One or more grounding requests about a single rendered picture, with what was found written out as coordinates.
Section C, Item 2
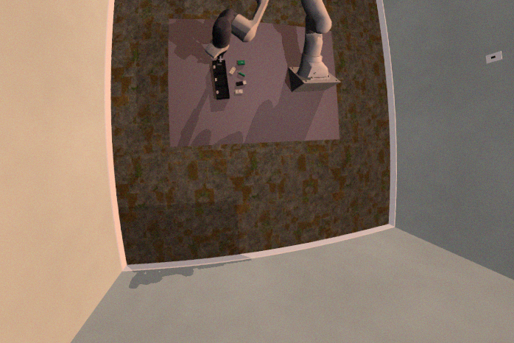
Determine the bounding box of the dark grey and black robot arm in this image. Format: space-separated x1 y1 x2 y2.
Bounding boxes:
205 0 331 80

